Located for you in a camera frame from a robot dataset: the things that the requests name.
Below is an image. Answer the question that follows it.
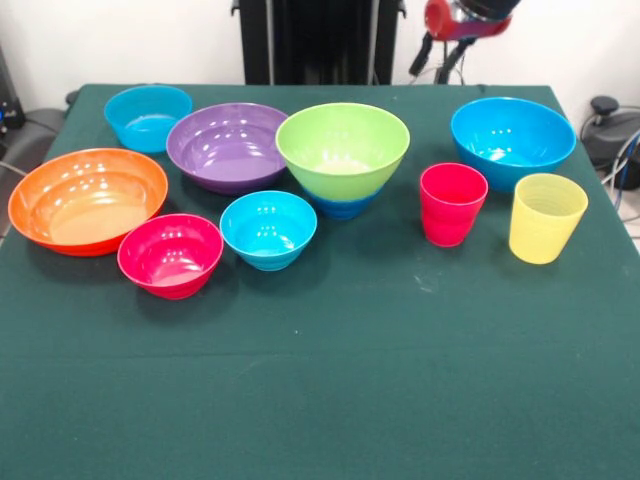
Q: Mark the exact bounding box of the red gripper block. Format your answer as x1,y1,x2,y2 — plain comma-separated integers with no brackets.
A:
408,0,514,84

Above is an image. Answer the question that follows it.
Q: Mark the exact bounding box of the green bowl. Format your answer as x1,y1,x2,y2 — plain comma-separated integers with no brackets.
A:
274,102,412,202

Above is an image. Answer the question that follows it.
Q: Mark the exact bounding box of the large blue bowl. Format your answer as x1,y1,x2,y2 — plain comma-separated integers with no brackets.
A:
449,97,578,194

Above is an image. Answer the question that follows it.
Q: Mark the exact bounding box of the pink cup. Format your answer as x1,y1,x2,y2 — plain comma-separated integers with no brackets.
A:
418,162,490,249

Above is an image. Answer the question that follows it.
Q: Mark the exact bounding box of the small dark blue bowl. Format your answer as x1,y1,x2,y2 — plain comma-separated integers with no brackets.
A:
305,189,378,222

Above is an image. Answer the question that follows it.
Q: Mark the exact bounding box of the grey round floor base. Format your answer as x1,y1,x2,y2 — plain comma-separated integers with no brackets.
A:
0,107,66,171
579,96,640,174

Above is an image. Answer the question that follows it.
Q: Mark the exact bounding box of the yellow cup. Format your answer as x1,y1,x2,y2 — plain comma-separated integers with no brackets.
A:
508,173,590,266

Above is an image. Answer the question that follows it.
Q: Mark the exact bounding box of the purple bowl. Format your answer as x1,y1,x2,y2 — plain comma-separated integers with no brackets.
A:
165,102,292,196

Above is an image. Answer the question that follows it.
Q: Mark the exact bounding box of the small cyan bowl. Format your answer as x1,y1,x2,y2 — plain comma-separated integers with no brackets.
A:
218,189,319,273

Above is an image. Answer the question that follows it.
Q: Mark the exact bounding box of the translucent blue bowl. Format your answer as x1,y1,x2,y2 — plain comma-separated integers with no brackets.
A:
103,84,194,154

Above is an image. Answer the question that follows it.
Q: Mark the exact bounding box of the pink bowl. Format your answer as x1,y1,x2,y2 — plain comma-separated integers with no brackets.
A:
116,213,226,302

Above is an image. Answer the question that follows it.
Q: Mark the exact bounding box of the dark green table cloth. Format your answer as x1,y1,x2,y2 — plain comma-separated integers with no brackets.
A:
0,83,640,480

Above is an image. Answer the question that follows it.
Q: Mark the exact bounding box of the orange bowl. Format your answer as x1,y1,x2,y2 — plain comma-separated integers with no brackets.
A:
7,147,170,258

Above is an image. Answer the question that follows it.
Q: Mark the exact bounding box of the dark equipment unit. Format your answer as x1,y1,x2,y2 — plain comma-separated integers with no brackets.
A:
0,47,26,146

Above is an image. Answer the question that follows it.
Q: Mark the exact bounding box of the black hanging cable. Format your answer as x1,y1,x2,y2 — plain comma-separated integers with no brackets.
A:
433,41,451,86

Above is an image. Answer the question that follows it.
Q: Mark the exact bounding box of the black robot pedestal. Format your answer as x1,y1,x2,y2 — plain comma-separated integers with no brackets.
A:
230,0,407,87

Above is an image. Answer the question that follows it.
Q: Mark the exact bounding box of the tangle of floor cables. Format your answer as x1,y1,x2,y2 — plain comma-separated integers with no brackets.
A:
599,127,640,224

